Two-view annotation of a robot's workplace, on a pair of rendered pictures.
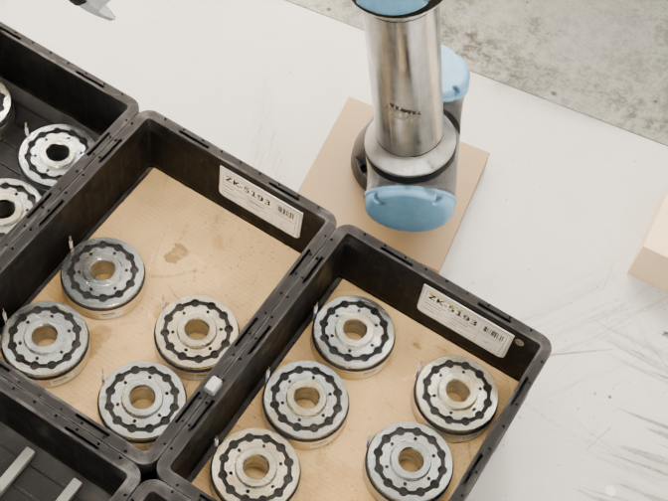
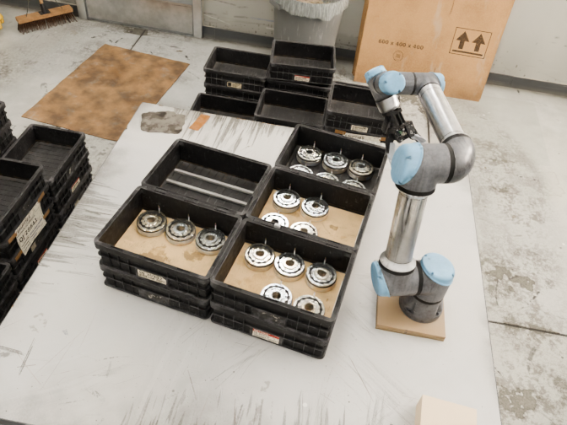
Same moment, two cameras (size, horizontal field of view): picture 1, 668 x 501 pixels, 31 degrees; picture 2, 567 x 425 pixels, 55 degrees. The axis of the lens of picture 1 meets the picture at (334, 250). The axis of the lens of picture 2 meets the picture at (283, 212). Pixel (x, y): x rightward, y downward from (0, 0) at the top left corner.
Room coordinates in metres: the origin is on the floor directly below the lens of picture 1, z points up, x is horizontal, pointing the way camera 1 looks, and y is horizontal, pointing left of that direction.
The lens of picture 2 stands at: (0.40, -1.14, 2.25)
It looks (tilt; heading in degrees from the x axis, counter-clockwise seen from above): 45 degrees down; 81
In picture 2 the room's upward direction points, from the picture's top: 7 degrees clockwise
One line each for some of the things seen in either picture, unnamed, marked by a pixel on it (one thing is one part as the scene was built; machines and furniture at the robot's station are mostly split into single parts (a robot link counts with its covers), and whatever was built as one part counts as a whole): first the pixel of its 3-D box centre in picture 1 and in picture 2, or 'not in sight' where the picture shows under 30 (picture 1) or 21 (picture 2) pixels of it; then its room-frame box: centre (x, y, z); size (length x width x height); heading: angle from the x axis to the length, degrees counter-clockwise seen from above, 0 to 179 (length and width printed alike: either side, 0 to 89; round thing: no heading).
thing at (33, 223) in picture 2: not in sight; (31, 226); (-0.45, 0.57, 0.41); 0.31 x 0.02 x 0.16; 77
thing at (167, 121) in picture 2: not in sight; (161, 121); (0.10, 0.99, 0.71); 0.22 x 0.19 x 0.01; 167
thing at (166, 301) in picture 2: not in sight; (173, 261); (0.23, 0.09, 0.76); 0.40 x 0.30 x 0.12; 158
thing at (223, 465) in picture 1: (255, 469); (260, 254); (0.52, 0.04, 0.86); 0.10 x 0.10 x 0.01
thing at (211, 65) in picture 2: not in sight; (238, 84); (0.48, 1.96, 0.31); 0.40 x 0.30 x 0.34; 167
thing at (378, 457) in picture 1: (410, 461); (276, 296); (0.57, -0.13, 0.86); 0.10 x 0.10 x 0.01
